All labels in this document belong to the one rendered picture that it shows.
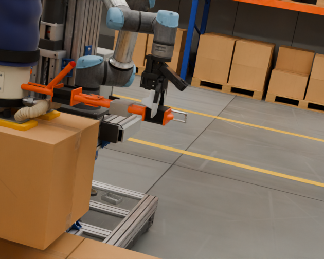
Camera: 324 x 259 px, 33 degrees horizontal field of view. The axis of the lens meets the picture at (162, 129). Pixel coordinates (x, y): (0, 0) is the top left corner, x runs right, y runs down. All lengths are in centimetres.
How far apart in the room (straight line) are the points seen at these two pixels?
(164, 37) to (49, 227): 78
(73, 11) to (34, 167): 99
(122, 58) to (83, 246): 84
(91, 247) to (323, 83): 703
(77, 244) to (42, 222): 40
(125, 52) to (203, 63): 673
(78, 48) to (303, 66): 703
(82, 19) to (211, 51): 652
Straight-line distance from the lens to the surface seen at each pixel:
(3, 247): 228
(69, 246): 231
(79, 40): 266
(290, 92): 899
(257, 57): 896
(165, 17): 182
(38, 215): 196
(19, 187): 196
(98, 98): 195
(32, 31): 203
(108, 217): 336
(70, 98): 196
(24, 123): 199
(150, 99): 186
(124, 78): 248
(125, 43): 239
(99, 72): 245
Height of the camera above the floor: 166
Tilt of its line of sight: 16 degrees down
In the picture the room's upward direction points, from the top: 9 degrees clockwise
